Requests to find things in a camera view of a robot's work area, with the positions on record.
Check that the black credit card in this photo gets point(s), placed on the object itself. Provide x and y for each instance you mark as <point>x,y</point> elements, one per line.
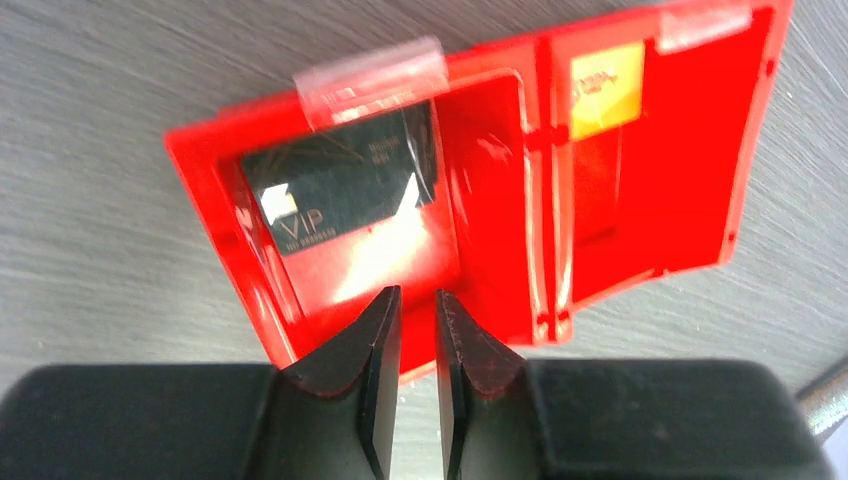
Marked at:
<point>332,183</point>

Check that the orange card in bin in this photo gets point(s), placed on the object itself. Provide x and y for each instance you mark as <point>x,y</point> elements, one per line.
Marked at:
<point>606,88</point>

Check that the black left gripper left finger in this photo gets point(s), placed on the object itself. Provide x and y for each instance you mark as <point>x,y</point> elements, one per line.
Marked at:
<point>330,415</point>

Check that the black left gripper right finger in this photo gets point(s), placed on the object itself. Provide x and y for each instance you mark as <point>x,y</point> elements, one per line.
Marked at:
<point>504,416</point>

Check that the red divided plastic bin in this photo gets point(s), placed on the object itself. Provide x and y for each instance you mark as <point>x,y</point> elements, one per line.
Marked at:
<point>528,226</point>

